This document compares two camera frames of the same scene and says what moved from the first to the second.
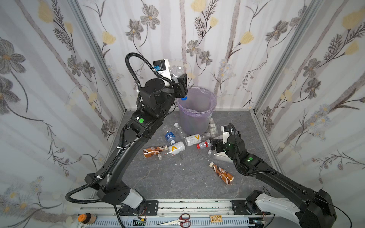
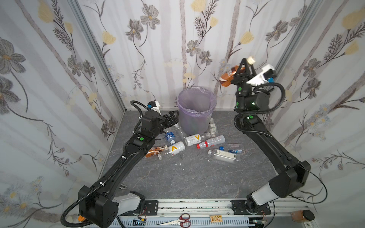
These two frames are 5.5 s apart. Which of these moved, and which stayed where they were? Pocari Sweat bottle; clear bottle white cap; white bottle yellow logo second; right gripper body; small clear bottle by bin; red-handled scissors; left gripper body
Moved: left gripper body; right gripper body
Stayed: red-handled scissors; Pocari Sweat bottle; clear bottle white cap; white bottle yellow logo second; small clear bottle by bin
